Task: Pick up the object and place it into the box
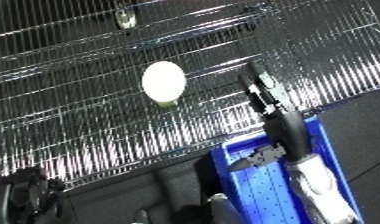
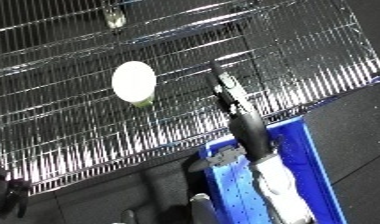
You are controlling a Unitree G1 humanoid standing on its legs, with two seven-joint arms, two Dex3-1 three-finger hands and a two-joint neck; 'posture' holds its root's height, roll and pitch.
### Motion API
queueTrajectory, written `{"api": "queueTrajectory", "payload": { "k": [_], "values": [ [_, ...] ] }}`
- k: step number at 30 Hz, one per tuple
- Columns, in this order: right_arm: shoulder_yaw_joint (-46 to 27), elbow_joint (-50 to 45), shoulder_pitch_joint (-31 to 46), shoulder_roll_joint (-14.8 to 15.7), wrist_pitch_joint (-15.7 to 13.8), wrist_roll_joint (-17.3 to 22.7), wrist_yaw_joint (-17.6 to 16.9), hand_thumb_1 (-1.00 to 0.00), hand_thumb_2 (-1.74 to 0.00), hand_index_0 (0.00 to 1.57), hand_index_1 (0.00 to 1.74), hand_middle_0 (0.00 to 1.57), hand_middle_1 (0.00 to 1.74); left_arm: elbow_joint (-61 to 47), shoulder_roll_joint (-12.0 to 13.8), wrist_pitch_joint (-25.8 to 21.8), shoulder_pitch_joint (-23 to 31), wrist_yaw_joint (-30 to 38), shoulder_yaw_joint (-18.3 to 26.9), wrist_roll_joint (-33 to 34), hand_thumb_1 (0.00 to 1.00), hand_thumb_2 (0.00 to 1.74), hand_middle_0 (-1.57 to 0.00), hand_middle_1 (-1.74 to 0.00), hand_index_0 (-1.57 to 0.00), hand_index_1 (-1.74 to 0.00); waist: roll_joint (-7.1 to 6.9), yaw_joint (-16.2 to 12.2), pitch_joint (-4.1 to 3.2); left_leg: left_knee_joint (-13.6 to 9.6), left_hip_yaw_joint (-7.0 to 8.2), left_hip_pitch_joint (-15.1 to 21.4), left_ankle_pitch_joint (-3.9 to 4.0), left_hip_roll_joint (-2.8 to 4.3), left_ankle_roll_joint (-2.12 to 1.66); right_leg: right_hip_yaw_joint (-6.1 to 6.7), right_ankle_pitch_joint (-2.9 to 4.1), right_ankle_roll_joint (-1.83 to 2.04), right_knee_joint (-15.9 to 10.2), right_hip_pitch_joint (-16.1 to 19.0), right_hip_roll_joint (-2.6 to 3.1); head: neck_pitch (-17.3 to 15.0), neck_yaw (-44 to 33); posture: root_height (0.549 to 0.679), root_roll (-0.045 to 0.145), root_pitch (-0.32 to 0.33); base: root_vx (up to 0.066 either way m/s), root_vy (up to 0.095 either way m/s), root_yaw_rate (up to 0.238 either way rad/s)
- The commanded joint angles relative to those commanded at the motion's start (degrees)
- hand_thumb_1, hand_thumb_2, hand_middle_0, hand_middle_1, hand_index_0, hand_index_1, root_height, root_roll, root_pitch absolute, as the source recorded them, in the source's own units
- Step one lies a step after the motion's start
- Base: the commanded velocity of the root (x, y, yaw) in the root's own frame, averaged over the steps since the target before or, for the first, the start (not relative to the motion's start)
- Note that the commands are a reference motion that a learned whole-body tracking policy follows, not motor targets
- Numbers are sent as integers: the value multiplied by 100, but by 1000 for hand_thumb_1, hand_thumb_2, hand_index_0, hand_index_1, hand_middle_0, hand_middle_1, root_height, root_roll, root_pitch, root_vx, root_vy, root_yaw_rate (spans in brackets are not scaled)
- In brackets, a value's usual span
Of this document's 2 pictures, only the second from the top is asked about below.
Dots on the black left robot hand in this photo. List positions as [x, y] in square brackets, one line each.
[7, 193]

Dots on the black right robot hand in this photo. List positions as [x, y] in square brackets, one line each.
[248, 130]

